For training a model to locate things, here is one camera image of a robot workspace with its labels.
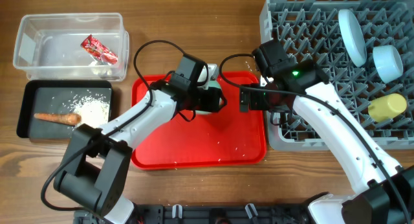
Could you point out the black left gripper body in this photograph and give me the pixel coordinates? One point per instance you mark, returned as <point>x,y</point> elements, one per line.
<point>204,100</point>

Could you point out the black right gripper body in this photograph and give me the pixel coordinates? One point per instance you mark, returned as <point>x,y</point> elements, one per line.
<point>260,100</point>

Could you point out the green bowl of rice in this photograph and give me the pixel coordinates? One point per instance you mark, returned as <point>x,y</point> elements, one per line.
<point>210,100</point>

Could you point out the white napkin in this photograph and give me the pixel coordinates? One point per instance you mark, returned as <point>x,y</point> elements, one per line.
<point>101,68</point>

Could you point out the yellow plastic cup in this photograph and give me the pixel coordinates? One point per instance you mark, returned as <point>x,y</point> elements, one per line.
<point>387,107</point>

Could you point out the light blue bowl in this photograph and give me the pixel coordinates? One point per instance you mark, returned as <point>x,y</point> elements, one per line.
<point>388,63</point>

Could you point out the red snack wrapper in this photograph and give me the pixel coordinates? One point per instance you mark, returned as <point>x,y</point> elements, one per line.
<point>98,51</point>

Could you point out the orange carrot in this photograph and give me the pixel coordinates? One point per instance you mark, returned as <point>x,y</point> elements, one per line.
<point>70,119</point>

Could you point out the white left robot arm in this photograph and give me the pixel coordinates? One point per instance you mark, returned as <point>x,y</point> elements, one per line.
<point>94,167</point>

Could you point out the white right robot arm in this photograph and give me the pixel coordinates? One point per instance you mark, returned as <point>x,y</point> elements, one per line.
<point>383,190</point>

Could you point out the grey dishwasher rack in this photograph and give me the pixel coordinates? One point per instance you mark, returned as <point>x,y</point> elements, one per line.
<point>309,29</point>

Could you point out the black waste bin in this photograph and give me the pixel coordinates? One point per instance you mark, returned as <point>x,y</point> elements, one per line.
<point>61,97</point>

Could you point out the red serving tray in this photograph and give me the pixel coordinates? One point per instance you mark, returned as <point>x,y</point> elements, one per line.
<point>228,137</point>

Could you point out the light blue plate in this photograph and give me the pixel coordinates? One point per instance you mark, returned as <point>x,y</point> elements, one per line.
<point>352,36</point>

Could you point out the pile of white rice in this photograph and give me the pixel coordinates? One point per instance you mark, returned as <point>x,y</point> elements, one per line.
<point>93,109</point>

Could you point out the clear plastic bin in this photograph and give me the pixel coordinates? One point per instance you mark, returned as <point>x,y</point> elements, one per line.
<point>48,45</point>

